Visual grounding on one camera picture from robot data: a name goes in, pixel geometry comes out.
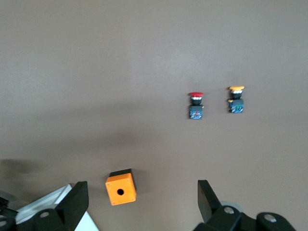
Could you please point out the orange button enclosure box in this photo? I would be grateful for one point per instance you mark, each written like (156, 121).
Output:
(120, 190)

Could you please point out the red mushroom push button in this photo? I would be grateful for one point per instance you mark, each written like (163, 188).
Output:
(196, 108)

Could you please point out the brown table cover mat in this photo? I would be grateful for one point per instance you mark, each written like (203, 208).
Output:
(120, 72)

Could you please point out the yellow mushroom push button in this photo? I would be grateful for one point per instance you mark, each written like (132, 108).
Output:
(235, 104)

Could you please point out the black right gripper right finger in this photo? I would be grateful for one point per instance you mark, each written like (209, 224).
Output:
(208, 202)

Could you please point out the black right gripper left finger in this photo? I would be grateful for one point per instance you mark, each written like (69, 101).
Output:
(72, 204)

